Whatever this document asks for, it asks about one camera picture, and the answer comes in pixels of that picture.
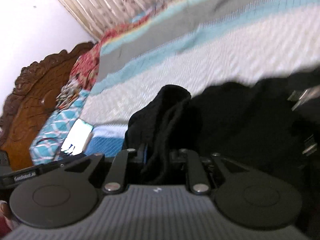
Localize carved wooden headboard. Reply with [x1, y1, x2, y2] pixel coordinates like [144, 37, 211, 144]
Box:
[1, 42, 93, 170]

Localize blue patterned bed sheet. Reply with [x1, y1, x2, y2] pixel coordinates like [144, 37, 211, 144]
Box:
[84, 124, 128, 157]

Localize red floral blanket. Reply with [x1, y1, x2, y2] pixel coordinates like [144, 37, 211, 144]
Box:
[56, 0, 241, 111]

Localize blue white patterned pillow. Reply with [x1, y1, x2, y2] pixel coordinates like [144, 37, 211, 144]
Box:
[29, 89, 89, 165]

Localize black pants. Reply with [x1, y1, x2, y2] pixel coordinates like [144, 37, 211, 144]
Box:
[123, 69, 319, 239]

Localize striped zigzag bedspread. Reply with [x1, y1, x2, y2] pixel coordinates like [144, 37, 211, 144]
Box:
[80, 0, 319, 125]

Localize smartphone with lit screen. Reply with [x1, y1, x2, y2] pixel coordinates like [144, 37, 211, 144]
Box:
[60, 119, 93, 155]

